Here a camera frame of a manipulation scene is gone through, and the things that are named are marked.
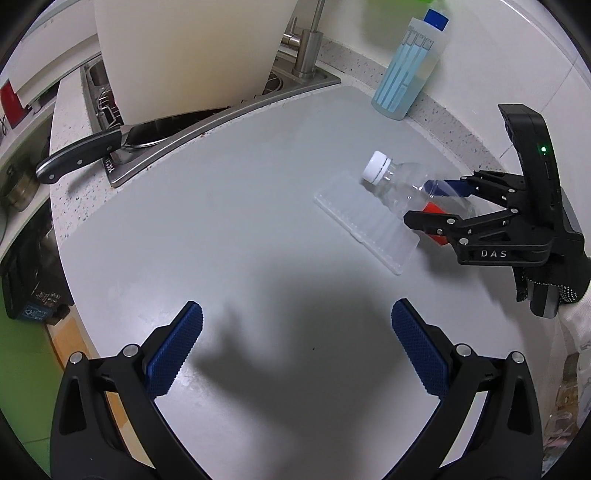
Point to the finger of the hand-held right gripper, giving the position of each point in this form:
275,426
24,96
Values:
429,221
445,187

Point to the steel kitchen sink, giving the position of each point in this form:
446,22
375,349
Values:
295,90

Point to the clear plastic tray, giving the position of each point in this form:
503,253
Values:
364,221

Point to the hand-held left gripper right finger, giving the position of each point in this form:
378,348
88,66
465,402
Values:
418,350

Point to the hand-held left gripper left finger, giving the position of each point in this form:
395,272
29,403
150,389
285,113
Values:
178,350

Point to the white kitchen shelf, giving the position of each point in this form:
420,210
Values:
23,147

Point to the person's right forearm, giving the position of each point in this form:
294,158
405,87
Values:
577,323

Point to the black bag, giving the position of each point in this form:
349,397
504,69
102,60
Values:
32,286

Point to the white cutting board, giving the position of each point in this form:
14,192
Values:
184,60

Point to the clear plastic packaging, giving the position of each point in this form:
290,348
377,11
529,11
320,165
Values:
570,406

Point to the blue detergent bottle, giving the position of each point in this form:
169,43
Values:
406,74

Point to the red container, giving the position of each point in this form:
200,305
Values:
9,104

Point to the steel faucet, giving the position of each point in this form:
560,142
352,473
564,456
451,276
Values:
307,50

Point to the person's right hand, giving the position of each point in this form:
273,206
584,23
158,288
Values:
575,290

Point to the steel pot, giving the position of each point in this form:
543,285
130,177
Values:
18,191

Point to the clear plastic bottle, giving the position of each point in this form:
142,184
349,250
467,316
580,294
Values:
401,184

